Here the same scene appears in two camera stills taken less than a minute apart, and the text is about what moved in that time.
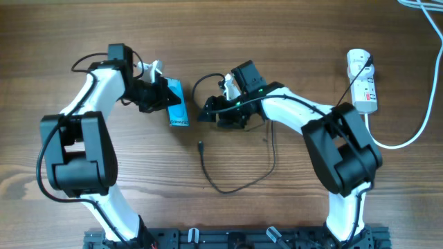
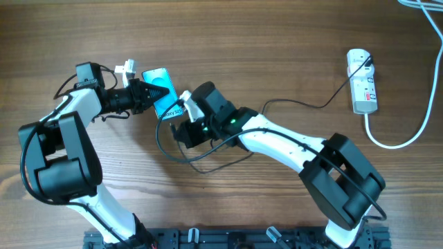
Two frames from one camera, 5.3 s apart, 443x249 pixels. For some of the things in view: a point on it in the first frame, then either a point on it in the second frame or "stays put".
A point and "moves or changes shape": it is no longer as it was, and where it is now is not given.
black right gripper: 223,116 -> 192,138
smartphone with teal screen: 178,114 moves or changes shape
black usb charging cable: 273,144 -> 262,111
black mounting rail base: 369,238 stays put
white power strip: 356,66 stays put
